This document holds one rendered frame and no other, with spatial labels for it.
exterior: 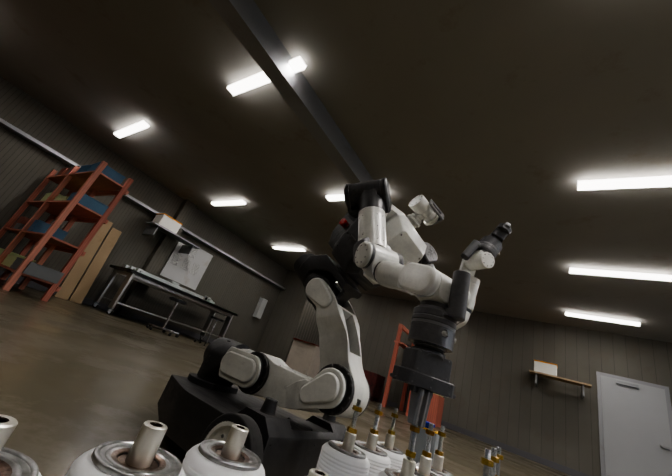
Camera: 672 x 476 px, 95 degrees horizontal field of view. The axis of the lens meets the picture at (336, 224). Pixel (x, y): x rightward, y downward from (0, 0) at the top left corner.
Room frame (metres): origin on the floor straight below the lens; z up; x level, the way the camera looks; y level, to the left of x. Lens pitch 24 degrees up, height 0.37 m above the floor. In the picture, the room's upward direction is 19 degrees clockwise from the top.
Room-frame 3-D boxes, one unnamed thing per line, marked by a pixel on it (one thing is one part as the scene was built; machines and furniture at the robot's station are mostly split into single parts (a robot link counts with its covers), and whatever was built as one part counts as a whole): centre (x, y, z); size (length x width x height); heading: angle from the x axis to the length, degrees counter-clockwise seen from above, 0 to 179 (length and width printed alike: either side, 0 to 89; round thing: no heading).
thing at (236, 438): (0.45, 0.03, 0.26); 0.02 x 0.02 x 0.03
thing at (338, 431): (1.34, 0.08, 0.19); 0.64 x 0.52 x 0.33; 51
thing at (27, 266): (5.24, 4.38, 1.07); 2.32 x 0.65 x 2.14; 51
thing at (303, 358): (9.73, -0.99, 0.41); 2.42 x 0.78 x 0.83; 141
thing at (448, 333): (0.63, -0.26, 0.46); 0.13 x 0.10 x 0.12; 99
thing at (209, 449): (0.45, 0.03, 0.25); 0.08 x 0.08 x 0.01
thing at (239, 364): (1.37, 0.11, 0.28); 0.21 x 0.20 x 0.13; 51
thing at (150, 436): (0.36, 0.10, 0.26); 0.02 x 0.02 x 0.03
